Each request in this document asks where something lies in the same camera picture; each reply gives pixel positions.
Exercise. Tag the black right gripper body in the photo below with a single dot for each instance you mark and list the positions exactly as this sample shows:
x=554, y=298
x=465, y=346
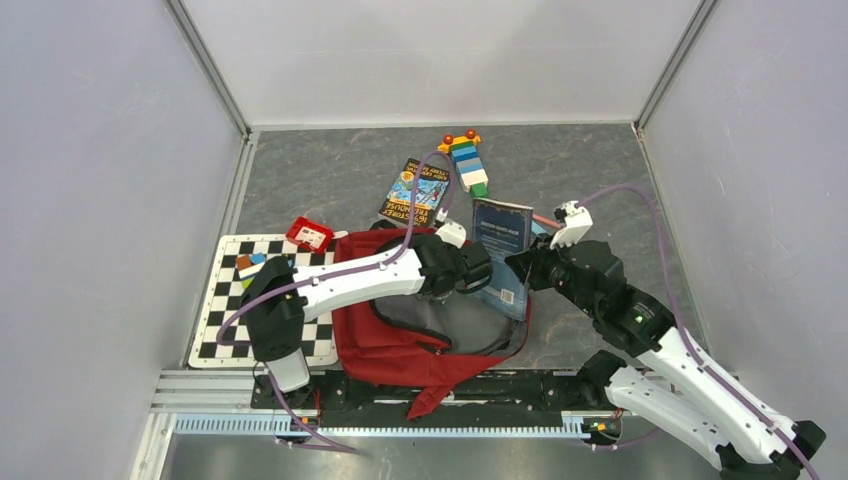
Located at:
x=549, y=268

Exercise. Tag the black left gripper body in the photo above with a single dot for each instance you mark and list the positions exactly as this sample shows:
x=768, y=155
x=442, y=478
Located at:
x=453, y=289

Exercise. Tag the dark blue Nineteen Eighty-Four book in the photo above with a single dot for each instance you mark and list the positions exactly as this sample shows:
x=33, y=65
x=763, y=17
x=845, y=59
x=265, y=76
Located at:
x=504, y=229

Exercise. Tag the red student backpack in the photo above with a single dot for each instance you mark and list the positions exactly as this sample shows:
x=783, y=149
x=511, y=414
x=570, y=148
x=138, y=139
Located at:
x=432, y=347

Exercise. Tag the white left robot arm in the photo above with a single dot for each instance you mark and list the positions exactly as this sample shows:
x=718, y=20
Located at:
x=281, y=298

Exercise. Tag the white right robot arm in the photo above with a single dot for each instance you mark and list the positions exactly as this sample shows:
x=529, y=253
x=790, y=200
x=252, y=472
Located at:
x=708, y=409

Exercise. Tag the light blue chalk stick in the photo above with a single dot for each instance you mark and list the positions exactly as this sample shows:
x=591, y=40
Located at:
x=538, y=229

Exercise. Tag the orange crayon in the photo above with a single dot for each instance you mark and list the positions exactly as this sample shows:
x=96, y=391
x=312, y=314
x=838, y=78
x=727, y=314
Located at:
x=546, y=221

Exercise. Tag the colourful toy block tower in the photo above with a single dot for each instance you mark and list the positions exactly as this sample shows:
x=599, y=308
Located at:
x=463, y=151

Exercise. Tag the colourful toy block train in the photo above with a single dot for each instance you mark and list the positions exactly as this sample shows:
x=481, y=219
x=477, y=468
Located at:
x=248, y=266

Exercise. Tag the black and white chessboard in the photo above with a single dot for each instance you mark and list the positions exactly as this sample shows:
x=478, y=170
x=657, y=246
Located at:
x=216, y=348

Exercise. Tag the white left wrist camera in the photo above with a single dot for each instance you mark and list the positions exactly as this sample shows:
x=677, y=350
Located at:
x=449, y=230

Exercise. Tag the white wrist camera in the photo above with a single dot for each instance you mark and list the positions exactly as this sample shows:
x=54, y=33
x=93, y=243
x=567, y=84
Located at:
x=449, y=230
x=575, y=221

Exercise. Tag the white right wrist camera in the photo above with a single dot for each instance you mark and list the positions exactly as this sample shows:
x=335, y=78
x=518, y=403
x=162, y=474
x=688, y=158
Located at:
x=575, y=221

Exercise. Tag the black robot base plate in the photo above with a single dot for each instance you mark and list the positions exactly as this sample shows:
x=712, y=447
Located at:
x=495, y=398

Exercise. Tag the aluminium toothed rail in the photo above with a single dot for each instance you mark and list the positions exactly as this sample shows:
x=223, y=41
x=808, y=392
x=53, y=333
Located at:
x=280, y=424

